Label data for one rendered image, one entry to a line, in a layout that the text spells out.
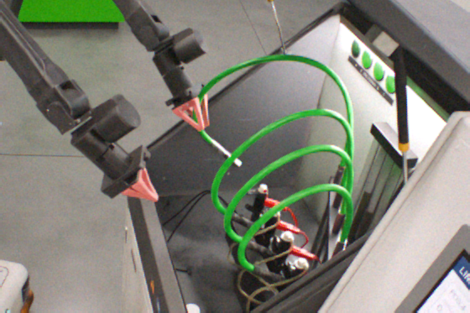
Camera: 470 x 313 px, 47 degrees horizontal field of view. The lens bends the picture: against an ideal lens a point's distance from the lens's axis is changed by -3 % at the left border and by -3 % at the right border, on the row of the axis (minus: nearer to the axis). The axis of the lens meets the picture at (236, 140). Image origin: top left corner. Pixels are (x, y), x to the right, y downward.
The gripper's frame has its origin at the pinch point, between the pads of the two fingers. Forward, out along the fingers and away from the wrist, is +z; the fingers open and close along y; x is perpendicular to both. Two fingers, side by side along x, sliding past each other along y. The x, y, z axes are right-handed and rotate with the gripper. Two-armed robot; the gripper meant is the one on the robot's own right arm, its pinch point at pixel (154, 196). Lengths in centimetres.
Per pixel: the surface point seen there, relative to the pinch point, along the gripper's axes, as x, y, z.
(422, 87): 14, 53, 22
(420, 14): 43, 63, 24
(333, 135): 43, 27, 41
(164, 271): 4.4, -16.2, 20.9
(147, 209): 25.1, -19.6, 17.1
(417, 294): -29, 35, 23
